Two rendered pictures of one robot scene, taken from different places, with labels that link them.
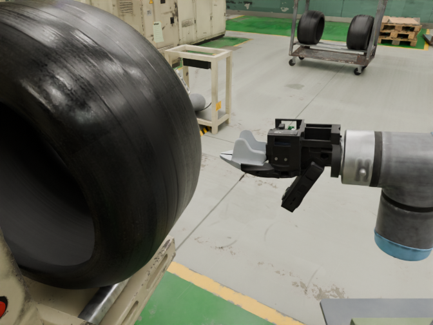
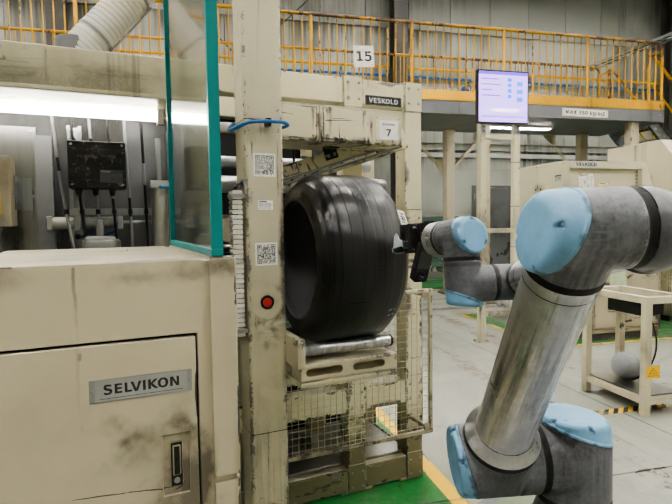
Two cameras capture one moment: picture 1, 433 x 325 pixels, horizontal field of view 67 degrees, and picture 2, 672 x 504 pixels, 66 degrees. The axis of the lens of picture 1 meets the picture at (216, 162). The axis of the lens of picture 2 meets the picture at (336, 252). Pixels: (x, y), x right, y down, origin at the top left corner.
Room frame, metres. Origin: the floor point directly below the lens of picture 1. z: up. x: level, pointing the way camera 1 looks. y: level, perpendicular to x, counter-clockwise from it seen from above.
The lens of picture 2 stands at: (-0.68, -1.03, 1.32)
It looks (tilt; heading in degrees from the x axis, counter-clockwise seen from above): 3 degrees down; 46
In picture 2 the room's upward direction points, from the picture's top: 1 degrees counter-clockwise
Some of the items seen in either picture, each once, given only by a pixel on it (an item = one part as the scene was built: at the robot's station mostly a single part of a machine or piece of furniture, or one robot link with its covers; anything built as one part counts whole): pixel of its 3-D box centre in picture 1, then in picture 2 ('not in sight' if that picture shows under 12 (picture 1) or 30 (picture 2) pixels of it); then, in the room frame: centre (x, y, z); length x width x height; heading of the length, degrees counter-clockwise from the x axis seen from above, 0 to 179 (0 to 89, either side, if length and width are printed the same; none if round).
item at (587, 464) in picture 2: not in sight; (569, 451); (0.43, -0.58, 0.82); 0.17 x 0.15 x 0.18; 140
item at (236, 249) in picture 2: not in sight; (238, 263); (0.26, 0.42, 1.19); 0.05 x 0.04 x 0.48; 70
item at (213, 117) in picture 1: (199, 88); (631, 345); (3.42, 0.18, 0.40); 0.60 x 0.35 x 0.80; 60
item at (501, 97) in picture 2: not in sight; (502, 97); (4.45, 1.78, 2.60); 0.60 x 0.05 x 0.55; 150
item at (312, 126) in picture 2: not in sight; (325, 129); (0.82, 0.59, 1.71); 0.61 x 0.25 x 0.15; 160
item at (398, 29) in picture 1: (398, 29); not in sight; (8.14, -4.26, 0.22); 1.27 x 0.90 x 0.44; 150
